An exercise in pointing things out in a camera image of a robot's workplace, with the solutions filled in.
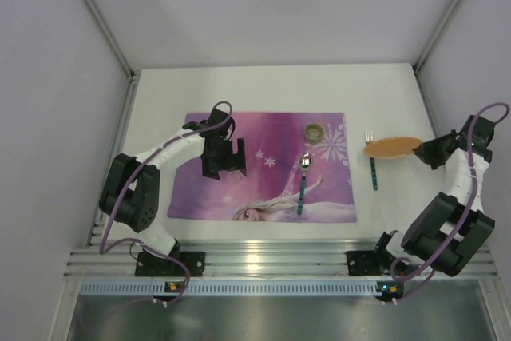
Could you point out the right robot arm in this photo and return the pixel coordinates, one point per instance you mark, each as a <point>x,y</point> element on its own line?
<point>465,161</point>

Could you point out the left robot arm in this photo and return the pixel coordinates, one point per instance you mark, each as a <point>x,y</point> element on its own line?
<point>131,194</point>

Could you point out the purple Frozen placemat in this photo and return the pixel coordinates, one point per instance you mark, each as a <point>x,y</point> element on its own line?
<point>274,145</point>

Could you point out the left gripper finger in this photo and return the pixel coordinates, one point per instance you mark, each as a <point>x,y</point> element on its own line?
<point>211,169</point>
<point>239,159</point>

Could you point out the woven wicker plate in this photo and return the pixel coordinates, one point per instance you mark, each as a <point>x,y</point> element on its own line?
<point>392,147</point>

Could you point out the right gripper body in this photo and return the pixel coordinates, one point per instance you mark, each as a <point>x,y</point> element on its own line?
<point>437,148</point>

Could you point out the slotted cable duct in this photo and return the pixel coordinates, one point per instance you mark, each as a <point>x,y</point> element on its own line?
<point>242,288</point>

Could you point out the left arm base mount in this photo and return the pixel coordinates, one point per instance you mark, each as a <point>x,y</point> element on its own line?
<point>149,265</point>

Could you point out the spoon with teal handle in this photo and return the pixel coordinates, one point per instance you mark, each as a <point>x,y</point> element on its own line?
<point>305,165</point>

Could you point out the fork with teal handle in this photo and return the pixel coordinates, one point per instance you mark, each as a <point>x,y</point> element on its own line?
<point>369,138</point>

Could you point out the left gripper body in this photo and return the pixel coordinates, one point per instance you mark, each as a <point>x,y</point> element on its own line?
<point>223,158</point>

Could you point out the aluminium rail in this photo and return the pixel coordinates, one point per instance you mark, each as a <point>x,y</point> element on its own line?
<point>229,258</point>

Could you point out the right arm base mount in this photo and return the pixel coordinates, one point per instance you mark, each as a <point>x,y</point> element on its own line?
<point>369,263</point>

